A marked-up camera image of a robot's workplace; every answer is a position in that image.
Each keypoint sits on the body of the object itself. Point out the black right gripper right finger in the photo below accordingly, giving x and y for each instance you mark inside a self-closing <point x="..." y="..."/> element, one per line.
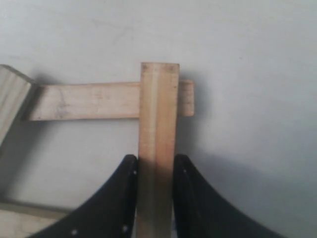
<point x="200" y="212"/>

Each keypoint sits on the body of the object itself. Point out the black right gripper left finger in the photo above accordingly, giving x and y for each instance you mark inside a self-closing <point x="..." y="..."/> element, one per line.
<point x="109" y="213"/>

